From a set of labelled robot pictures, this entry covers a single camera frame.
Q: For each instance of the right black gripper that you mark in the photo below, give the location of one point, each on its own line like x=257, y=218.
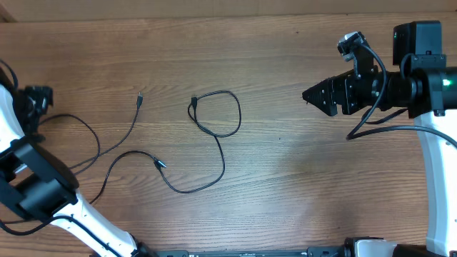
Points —
x=345, y=87

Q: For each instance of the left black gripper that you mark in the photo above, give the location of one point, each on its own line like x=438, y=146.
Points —
x=40, y=94

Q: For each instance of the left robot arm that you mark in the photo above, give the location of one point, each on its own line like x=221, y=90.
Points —
x=36, y=185

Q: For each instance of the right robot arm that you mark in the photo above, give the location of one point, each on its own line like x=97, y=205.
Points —
x=424, y=87

